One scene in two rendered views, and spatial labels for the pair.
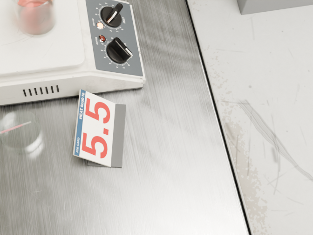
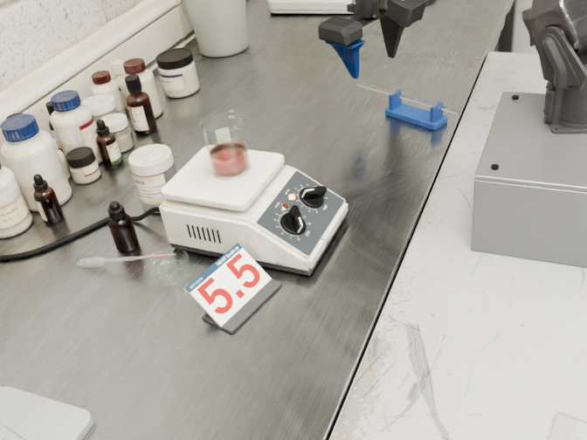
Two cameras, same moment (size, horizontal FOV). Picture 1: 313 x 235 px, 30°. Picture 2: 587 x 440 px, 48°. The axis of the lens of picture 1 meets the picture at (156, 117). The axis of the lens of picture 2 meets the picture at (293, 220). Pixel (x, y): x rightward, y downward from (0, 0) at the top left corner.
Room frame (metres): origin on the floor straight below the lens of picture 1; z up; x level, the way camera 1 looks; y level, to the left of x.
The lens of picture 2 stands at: (-0.04, -0.41, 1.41)
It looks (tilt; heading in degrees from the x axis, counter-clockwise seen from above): 36 degrees down; 48
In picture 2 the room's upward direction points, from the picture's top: 8 degrees counter-clockwise
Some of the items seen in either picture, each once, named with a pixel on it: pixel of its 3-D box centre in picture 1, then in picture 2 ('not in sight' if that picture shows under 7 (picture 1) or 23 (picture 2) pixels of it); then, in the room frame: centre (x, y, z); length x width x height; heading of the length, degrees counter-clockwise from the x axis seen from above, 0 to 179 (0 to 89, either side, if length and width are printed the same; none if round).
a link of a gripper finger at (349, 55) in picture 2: not in sight; (347, 61); (0.69, 0.23, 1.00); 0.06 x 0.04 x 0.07; 88
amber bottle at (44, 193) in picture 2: not in sight; (44, 196); (0.24, 0.41, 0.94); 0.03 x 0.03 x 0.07
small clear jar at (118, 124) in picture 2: not in sight; (116, 134); (0.42, 0.50, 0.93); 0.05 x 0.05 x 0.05
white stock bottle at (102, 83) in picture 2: not in sight; (107, 96); (0.47, 0.60, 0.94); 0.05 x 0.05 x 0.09
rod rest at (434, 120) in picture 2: not in sight; (415, 108); (0.75, 0.15, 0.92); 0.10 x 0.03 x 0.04; 88
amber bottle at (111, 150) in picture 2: not in sight; (107, 141); (0.38, 0.47, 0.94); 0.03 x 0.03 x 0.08
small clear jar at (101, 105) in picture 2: not in sight; (102, 119); (0.43, 0.56, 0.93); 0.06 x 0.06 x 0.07
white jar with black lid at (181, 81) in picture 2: not in sight; (177, 72); (0.62, 0.58, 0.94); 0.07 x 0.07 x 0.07
